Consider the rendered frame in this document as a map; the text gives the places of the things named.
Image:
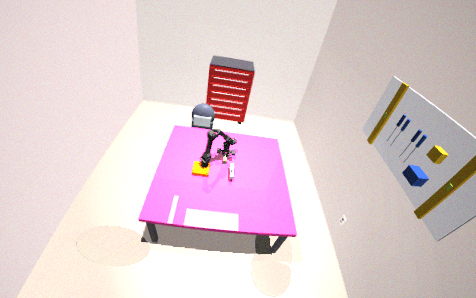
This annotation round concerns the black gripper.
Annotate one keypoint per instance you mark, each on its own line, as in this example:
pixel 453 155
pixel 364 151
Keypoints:
pixel 226 150

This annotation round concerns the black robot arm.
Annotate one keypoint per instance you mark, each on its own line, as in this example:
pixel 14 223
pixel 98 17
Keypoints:
pixel 211 135

